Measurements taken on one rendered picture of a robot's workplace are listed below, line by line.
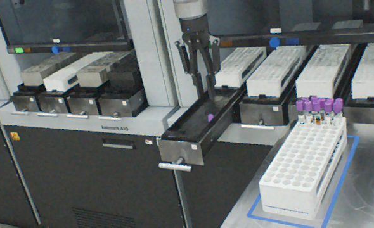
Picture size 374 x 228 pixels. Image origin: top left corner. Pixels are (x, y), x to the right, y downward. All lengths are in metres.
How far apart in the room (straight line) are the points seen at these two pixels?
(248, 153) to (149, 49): 0.49
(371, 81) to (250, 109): 0.35
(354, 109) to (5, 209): 1.81
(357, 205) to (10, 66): 1.56
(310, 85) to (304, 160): 0.45
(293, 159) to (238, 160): 0.58
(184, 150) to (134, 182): 0.59
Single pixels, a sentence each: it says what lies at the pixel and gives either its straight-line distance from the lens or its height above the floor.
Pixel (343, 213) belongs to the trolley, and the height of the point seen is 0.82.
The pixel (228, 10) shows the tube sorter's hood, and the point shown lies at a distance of 1.39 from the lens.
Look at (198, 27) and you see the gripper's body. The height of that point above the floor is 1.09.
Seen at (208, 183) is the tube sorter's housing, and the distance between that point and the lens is 1.61.
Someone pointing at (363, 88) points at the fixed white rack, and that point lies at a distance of 1.32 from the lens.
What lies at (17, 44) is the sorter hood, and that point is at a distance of 1.97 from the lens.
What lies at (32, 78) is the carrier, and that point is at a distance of 1.99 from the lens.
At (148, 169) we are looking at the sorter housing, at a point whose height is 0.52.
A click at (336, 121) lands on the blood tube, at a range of 1.05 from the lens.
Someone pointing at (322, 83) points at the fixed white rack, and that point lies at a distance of 1.33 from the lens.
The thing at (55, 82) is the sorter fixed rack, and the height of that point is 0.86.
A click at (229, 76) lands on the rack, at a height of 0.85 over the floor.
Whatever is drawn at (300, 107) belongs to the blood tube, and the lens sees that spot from 1.05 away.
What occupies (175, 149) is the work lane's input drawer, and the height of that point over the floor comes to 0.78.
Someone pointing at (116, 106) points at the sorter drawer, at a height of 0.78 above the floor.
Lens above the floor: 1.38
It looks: 24 degrees down
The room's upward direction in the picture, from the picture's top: 11 degrees counter-clockwise
